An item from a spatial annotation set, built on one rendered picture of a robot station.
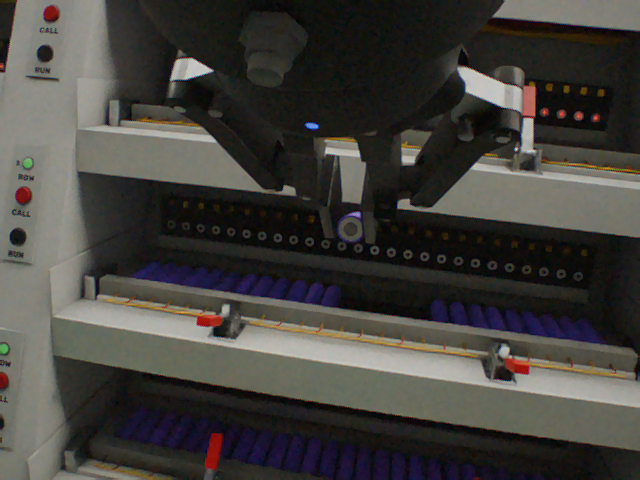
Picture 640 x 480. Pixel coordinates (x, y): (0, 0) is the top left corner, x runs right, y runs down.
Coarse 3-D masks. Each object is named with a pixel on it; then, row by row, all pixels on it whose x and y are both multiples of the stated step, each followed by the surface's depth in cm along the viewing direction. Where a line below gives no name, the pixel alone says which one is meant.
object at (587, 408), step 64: (128, 256) 69; (256, 256) 69; (320, 256) 68; (64, 320) 54; (128, 320) 55; (192, 320) 56; (256, 384) 52; (320, 384) 51; (384, 384) 50; (448, 384) 49; (576, 384) 50
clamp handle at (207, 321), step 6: (222, 306) 53; (228, 306) 53; (222, 312) 53; (228, 312) 53; (198, 318) 46; (204, 318) 46; (210, 318) 47; (216, 318) 48; (222, 318) 50; (228, 318) 52; (198, 324) 46; (204, 324) 46; (210, 324) 47; (216, 324) 48
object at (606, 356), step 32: (128, 288) 58; (160, 288) 58; (192, 288) 58; (288, 320) 56; (320, 320) 55; (352, 320) 55; (384, 320) 55; (416, 320) 55; (448, 352) 52; (544, 352) 52; (576, 352) 52; (608, 352) 51
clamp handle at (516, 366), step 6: (504, 348) 49; (504, 354) 50; (504, 360) 47; (510, 360) 45; (516, 360) 45; (510, 366) 44; (516, 366) 43; (522, 366) 43; (528, 366) 43; (516, 372) 43; (522, 372) 43; (528, 372) 43
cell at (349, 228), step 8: (344, 216) 35; (352, 216) 35; (344, 224) 35; (352, 224) 34; (360, 224) 35; (344, 232) 35; (352, 232) 34; (360, 232) 35; (344, 240) 35; (352, 240) 35
